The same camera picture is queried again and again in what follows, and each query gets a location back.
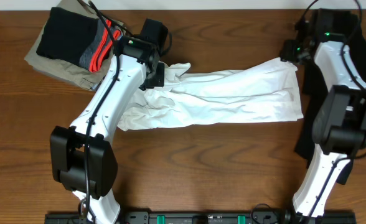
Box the white printed t-shirt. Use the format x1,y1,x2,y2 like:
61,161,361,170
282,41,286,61
118,58,303,131

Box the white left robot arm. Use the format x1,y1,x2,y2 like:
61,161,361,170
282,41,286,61
45,19,172,223

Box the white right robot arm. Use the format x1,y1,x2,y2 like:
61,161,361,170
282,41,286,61
278,9,366,223

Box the black garment on right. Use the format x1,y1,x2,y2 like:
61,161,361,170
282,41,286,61
294,10,366,185

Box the grey shorts with red trim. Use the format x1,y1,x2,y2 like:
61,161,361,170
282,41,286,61
78,19,113,73

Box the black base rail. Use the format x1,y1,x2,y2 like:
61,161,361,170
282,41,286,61
44,208,357,224

